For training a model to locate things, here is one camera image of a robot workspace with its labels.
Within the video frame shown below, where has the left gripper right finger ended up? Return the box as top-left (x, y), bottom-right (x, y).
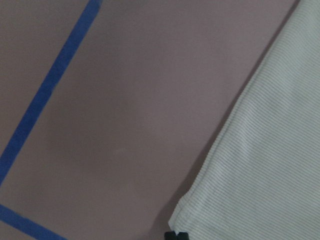
top-left (176, 232), bottom-right (188, 240)

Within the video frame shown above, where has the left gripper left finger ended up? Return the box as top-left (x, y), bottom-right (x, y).
top-left (164, 231), bottom-right (177, 240)

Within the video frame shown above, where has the olive green long-sleeve shirt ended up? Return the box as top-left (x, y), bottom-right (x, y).
top-left (168, 0), bottom-right (320, 240)

